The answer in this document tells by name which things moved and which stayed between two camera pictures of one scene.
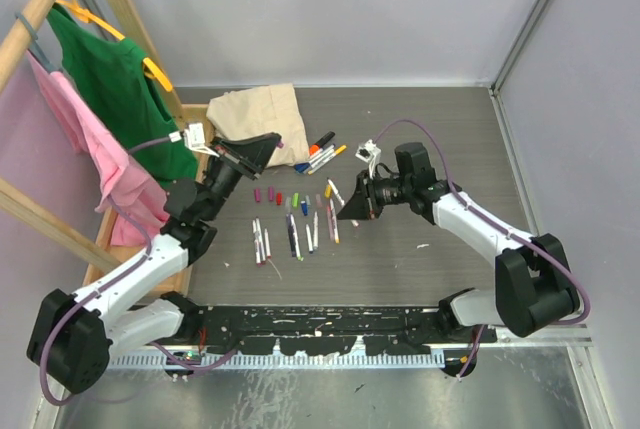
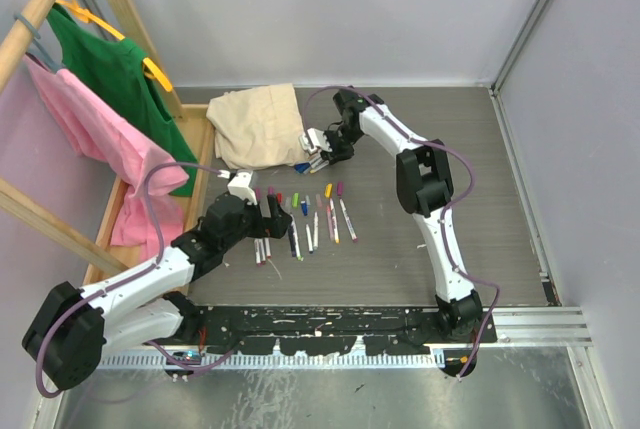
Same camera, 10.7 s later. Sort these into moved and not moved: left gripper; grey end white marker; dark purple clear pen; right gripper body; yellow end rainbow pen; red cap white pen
Moved: left gripper; right gripper body
Not moved: red cap white pen; grey end white marker; dark purple clear pen; yellow end rainbow pen
